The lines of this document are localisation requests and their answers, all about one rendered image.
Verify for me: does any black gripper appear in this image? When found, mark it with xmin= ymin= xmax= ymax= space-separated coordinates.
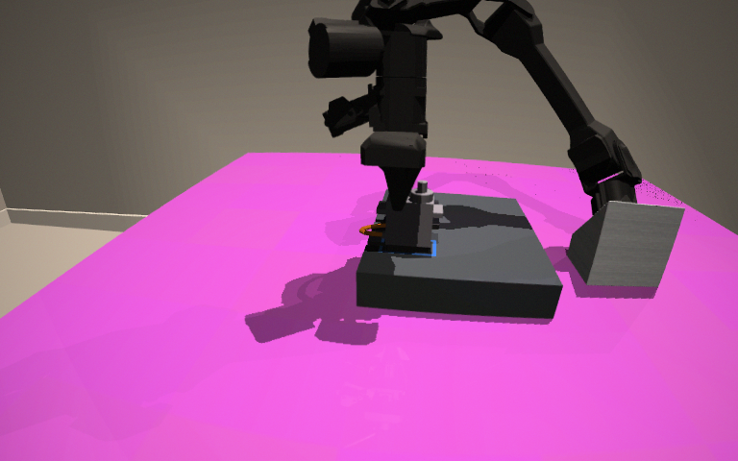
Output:
xmin=360 ymin=77 xmax=429 ymax=211

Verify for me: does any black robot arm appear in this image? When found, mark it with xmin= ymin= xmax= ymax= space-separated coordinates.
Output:
xmin=308 ymin=0 xmax=642 ymax=216

